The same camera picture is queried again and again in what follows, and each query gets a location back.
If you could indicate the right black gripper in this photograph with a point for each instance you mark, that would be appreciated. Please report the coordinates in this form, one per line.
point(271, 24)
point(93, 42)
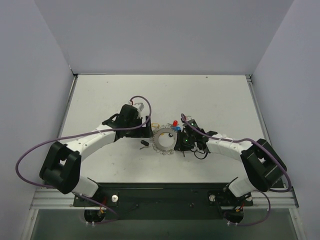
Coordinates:
point(180, 143)

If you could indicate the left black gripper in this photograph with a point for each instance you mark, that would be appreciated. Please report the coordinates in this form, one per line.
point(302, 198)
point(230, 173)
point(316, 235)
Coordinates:
point(146, 127)

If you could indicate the blue key tag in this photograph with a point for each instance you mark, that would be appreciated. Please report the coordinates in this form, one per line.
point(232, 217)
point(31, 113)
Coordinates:
point(177, 128)

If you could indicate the metal ring disc with keyrings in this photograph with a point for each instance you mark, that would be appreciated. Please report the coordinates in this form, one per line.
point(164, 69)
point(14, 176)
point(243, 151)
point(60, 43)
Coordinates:
point(164, 139)

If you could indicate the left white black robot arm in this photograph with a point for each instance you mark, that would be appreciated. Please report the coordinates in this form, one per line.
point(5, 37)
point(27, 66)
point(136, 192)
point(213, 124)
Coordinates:
point(62, 166)

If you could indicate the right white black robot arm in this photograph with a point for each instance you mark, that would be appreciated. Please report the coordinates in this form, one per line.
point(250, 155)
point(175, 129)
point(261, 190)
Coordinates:
point(265, 171)

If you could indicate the black key fob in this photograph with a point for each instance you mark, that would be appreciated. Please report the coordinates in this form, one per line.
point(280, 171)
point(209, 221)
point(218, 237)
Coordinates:
point(145, 143)

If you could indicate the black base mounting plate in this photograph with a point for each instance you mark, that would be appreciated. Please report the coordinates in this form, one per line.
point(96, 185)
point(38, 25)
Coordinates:
point(211, 200)

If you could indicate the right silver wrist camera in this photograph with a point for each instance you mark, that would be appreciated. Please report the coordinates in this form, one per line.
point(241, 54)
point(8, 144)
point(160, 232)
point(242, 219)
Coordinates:
point(189, 119)

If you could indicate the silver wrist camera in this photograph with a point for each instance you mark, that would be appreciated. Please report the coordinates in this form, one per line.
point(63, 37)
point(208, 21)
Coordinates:
point(138, 105)
point(189, 119)

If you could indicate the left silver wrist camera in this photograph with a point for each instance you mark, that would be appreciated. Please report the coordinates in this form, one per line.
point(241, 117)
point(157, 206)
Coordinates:
point(138, 105)

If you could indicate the aluminium frame rail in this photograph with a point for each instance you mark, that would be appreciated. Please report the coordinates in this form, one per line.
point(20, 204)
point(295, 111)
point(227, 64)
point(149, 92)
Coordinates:
point(50, 199)

